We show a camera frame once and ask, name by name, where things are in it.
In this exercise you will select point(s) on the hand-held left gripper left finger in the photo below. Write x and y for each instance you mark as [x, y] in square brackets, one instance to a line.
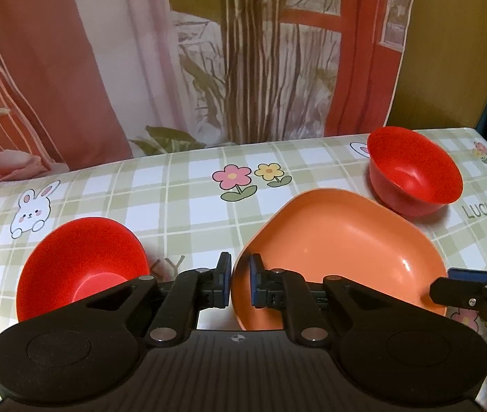
[225, 274]

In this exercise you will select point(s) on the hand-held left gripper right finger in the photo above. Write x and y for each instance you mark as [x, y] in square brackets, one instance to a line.
[255, 281]

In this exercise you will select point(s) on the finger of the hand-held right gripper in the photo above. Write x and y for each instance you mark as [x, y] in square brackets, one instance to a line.
[475, 275]
[454, 292]

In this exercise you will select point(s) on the orange plate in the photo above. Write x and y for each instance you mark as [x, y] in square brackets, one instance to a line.
[338, 240]

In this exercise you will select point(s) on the red bowl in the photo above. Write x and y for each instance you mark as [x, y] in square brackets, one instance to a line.
[84, 257]
[415, 171]

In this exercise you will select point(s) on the checked tablecloth with cartoon prints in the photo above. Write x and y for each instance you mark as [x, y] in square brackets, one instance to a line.
[191, 206]

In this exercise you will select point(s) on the printed backdrop cloth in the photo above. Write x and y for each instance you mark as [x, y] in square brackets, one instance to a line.
[183, 51]

